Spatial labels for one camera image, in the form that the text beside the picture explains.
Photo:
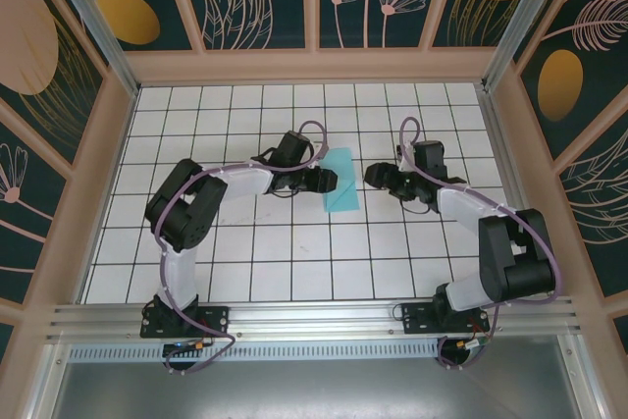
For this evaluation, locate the light blue cloth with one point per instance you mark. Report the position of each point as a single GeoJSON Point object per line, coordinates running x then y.
{"type": "Point", "coordinates": [346, 193]}

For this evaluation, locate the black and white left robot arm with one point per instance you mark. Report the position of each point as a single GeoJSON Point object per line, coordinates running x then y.
{"type": "Point", "coordinates": [181, 203]}

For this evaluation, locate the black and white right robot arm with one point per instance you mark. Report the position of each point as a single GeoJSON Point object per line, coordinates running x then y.
{"type": "Point", "coordinates": [510, 252]}

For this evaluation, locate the grey metal panel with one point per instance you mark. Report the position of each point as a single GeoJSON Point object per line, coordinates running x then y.
{"type": "Point", "coordinates": [314, 389]}

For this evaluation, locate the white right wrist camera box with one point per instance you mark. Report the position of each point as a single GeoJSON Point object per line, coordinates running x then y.
{"type": "Point", "coordinates": [404, 156]}

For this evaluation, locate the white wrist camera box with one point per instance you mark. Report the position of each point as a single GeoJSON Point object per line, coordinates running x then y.
{"type": "Point", "coordinates": [404, 156]}
{"type": "Point", "coordinates": [321, 150]}

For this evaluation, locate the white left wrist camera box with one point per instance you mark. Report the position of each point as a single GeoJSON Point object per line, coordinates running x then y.
{"type": "Point", "coordinates": [321, 150]}

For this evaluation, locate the aluminium side rail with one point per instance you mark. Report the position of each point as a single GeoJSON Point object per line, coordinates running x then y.
{"type": "Point", "coordinates": [495, 144]}

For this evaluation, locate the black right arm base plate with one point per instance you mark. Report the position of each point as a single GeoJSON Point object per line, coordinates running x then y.
{"type": "Point", "coordinates": [417, 318]}

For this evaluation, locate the long aluminium mounting rail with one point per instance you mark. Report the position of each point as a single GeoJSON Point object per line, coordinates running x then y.
{"type": "Point", "coordinates": [314, 321]}

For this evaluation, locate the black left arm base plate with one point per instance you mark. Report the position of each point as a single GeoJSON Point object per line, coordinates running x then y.
{"type": "Point", "coordinates": [211, 321]}

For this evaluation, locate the aluminium frame post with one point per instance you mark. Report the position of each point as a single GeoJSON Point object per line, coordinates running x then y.
{"type": "Point", "coordinates": [520, 21]}
{"type": "Point", "coordinates": [98, 31]}

